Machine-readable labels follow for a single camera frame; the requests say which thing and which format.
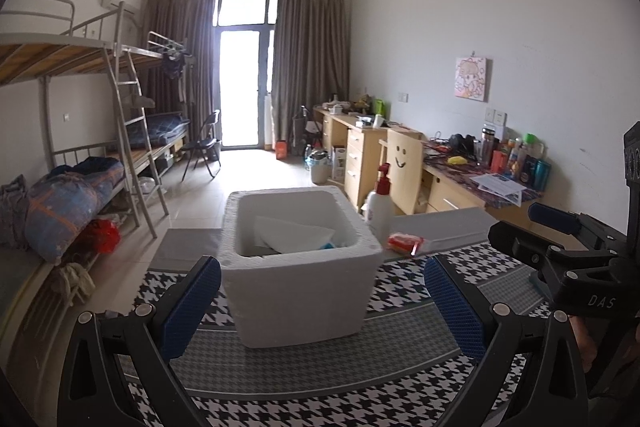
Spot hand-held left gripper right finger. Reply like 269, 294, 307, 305
424, 254, 591, 427

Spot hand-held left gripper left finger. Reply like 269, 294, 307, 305
57, 255, 222, 427

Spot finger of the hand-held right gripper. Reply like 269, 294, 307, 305
529, 203, 583, 235
488, 222, 566, 288

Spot white foam box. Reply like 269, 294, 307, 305
218, 187, 383, 349

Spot person's right hand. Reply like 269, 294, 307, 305
570, 317, 597, 373

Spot white paper sheets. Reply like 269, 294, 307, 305
470, 174, 528, 206

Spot row of toiletry bottles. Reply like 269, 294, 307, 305
480, 124, 553, 192

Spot red snack packet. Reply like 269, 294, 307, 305
387, 232, 425, 256

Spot red plastic bag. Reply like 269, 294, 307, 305
82, 219, 122, 254

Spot black headphones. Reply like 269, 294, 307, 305
447, 134, 476, 155

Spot beige cloth bundle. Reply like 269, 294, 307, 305
52, 262, 96, 305

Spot white bottle red cap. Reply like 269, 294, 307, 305
365, 163, 396, 245

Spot white small fan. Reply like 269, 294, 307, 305
135, 177, 166, 198

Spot houndstooth tablecloth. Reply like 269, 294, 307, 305
120, 207, 566, 427

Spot wooden smiley face chair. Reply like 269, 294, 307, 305
379, 128, 426, 215

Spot black folding chair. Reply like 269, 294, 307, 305
180, 109, 222, 182

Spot blue plaid quilt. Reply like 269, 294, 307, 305
25, 157, 126, 264

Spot blue checked mattress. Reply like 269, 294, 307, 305
127, 112, 192, 146

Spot white cardboard box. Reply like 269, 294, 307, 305
331, 146, 347, 182

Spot white waste bin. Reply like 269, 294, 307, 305
306, 149, 331, 185

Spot grey crumpled cloth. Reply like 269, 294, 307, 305
0, 174, 31, 250

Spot glass balcony door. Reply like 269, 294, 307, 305
214, 0, 278, 150

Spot dark hanging clothes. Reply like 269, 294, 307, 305
162, 47, 188, 78

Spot brown curtain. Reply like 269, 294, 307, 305
145, 0, 217, 148
270, 0, 351, 148

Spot grey metal bunk bed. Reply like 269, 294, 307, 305
0, 0, 171, 308
117, 32, 193, 188

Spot pink cartoon wall picture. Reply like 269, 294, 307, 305
454, 56, 488, 102

